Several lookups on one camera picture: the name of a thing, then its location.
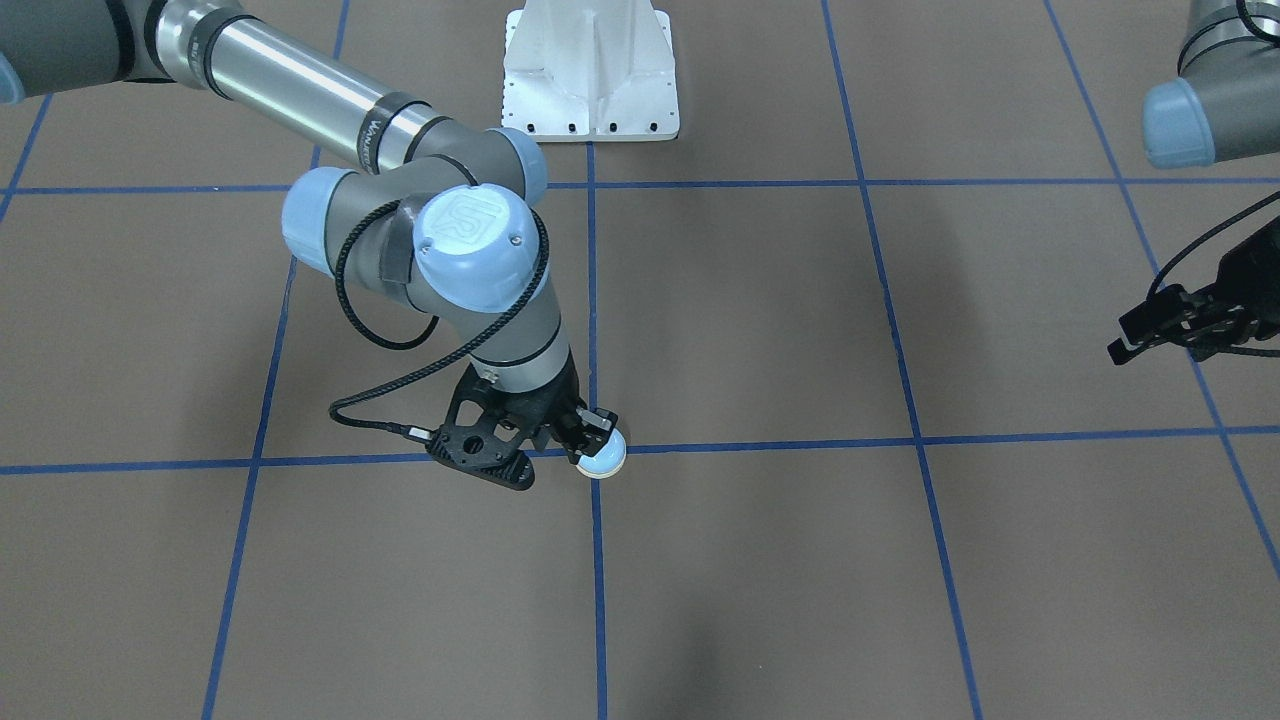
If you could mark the blue dome call bell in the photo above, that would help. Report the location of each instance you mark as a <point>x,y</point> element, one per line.
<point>608,460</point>

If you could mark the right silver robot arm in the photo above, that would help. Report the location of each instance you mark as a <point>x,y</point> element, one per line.
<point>431,214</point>

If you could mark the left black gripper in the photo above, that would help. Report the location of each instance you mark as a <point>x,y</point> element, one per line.
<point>1215,313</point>

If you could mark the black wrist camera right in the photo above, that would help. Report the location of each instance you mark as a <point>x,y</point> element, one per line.
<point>484,430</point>

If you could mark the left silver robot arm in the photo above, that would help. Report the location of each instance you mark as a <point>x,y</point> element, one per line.
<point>1223,105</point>

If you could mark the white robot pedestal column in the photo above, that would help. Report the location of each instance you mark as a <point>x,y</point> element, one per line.
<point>590,71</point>

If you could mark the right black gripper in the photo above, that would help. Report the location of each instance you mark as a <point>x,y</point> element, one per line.
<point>556,411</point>

